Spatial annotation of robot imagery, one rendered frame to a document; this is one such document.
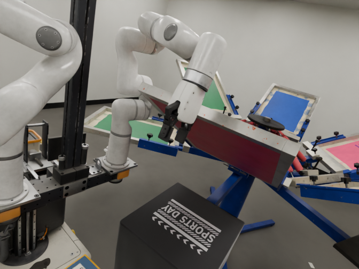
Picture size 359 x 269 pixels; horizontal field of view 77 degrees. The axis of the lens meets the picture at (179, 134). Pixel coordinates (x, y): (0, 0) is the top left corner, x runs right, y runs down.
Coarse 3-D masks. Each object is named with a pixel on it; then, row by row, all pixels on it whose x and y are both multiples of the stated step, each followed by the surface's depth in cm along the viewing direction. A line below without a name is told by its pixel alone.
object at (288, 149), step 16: (144, 96) 90; (160, 96) 82; (160, 112) 104; (208, 112) 73; (176, 128) 122; (224, 128) 72; (240, 128) 68; (256, 128) 67; (192, 144) 148; (272, 144) 64; (288, 144) 62; (288, 160) 67
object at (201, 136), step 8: (160, 104) 88; (200, 120) 78; (192, 128) 99; (200, 128) 90; (208, 128) 83; (192, 136) 119; (200, 136) 107; (208, 136) 97; (200, 144) 130; (208, 144) 115; (216, 144) 104; (208, 152) 143; (216, 152) 126; (224, 160) 139
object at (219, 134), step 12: (216, 132) 83; (228, 132) 74; (228, 144) 91; (240, 144) 80; (252, 144) 72; (228, 156) 118; (240, 156) 101; (252, 156) 88; (264, 156) 78; (276, 156) 70; (240, 168) 134; (252, 168) 113; (264, 168) 97; (264, 180) 129
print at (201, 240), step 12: (168, 204) 119; (180, 204) 121; (156, 216) 109; (168, 216) 111; (180, 216) 113; (192, 216) 115; (168, 228) 104; (180, 228) 105; (192, 228) 107; (204, 228) 109; (216, 228) 111; (180, 240) 99; (192, 240) 101; (204, 240) 102; (204, 252) 96
